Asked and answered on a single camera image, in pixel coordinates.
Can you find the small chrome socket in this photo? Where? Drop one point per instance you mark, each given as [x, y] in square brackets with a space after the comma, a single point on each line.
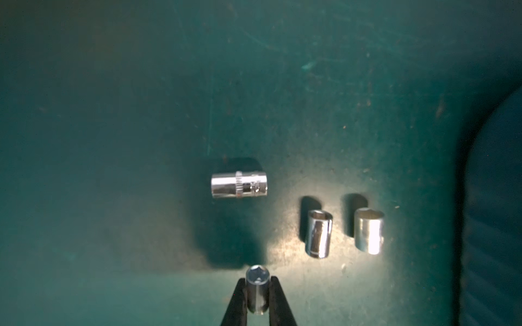
[257, 289]

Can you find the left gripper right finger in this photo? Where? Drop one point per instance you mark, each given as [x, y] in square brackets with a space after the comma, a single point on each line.
[280, 313]

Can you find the translucent blue storage box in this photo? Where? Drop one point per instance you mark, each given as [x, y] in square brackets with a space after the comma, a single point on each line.
[491, 257]

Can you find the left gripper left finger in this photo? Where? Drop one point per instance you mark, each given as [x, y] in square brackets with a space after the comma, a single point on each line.
[236, 312]

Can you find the knurled chrome socket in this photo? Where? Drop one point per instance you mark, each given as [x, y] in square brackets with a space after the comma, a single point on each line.
[239, 184]

